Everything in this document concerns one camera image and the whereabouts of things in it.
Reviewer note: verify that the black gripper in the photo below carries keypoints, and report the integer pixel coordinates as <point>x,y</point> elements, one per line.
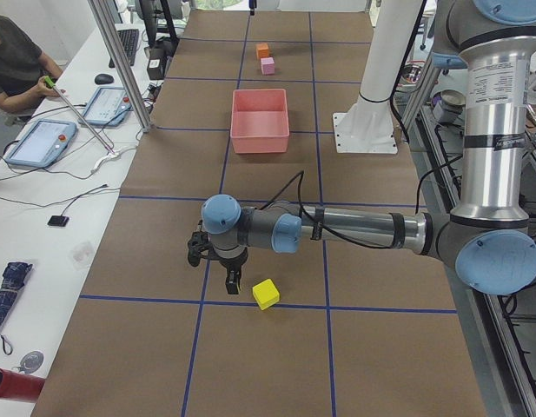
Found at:
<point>231,263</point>

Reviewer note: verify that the yellow block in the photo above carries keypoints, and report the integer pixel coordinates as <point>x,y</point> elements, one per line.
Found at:
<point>266,294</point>

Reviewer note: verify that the pink block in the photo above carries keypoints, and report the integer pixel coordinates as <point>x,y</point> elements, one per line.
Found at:
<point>267,65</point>

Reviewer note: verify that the orange block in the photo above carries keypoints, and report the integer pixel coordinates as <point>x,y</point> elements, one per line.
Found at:
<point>262,50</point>

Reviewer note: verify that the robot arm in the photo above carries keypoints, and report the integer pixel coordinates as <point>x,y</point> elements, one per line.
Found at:
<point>484,237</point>

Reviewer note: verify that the pink bin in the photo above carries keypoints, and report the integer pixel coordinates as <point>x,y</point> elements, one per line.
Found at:
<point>259,121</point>

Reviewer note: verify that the clear plastic bag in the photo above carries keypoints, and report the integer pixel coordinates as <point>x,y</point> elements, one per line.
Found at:
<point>82,255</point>

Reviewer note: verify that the small black device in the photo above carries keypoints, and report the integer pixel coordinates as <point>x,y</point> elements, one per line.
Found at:
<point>58,221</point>

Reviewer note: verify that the far teach pendant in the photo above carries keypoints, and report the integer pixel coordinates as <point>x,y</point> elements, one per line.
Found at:
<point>108,107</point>

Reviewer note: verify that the teach pendant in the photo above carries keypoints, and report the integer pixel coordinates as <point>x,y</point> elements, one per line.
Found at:
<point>44,142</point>
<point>108,107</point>

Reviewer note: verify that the folded blue umbrella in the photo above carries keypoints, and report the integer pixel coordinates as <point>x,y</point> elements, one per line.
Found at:
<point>13,281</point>

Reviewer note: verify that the round metal disc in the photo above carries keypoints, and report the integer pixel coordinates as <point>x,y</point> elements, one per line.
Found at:
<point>31,362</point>

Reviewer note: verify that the black box with label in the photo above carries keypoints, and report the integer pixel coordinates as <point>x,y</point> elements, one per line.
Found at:
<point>156,64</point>

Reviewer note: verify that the near teach pendant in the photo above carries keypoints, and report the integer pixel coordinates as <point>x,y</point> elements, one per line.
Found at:
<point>44,142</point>

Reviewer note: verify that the black computer mouse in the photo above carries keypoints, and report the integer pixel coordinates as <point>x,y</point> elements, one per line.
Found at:
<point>103,79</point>

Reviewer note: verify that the red cylinder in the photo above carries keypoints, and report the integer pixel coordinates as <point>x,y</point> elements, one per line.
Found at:
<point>20,387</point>

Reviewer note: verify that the black keyboard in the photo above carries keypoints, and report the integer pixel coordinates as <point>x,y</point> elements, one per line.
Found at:
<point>130,40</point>

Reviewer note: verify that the metal reach stick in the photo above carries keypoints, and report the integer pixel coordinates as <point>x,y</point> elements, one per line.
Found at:
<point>51,85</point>

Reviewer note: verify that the seated person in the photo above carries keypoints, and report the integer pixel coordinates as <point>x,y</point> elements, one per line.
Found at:
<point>23,68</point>

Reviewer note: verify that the white camera mast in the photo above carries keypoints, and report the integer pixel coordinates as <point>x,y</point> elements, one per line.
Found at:
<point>367,127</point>

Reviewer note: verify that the aluminium frame post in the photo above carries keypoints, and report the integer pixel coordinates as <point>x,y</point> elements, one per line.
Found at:
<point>105,23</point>

